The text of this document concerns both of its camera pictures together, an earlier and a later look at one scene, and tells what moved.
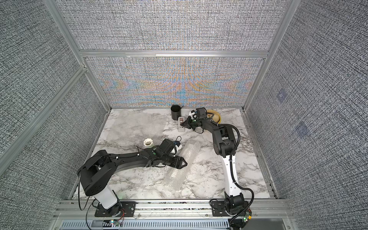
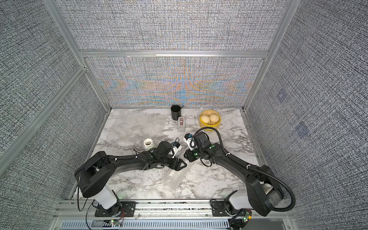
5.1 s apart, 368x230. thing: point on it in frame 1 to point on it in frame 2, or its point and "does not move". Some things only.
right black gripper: (187, 124) to (189, 157)
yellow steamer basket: (216, 117) does not move
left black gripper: (179, 166) does not move
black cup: (176, 111) does not move
